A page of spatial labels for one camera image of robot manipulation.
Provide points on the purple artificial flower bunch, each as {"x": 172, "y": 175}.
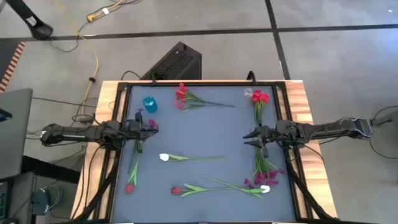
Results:
{"x": 153, "y": 124}
{"x": 264, "y": 177}

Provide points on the blue glass vase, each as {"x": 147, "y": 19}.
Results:
{"x": 150, "y": 105}

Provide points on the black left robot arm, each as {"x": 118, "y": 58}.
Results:
{"x": 77, "y": 133}

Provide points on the dark device with blue screen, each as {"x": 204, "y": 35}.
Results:
{"x": 4, "y": 115}

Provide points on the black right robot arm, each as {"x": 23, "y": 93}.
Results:
{"x": 323, "y": 130}

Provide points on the red artificial tulip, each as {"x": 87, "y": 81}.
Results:
{"x": 129, "y": 188}
{"x": 176, "y": 190}

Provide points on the white artificial tulip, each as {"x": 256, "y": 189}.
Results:
{"x": 265, "y": 188}
{"x": 164, "y": 157}

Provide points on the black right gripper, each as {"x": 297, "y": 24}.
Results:
{"x": 270, "y": 137}

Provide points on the orange black striped floor mat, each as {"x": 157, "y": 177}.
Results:
{"x": 12, "y": 65}

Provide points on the black floor stand leg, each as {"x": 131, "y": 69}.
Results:
{"x": 40, "y": 31}

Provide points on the grey round device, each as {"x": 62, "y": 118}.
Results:
{"x": 40, "y": 200}

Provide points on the black computer tower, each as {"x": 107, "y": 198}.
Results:
{"x": 177, "y": 62}

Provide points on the red artificial flower bunch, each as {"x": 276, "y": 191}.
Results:
{"x": 181, "y": 95}
{"x": 260, "y": 98}

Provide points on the clear glass vase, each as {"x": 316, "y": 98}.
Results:
{"x": 248, "y": 92}

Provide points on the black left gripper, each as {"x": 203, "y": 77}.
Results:
{"x": 136, "y": 132}

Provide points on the grey table mat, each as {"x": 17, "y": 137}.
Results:
{"x": 202, "y": 133}

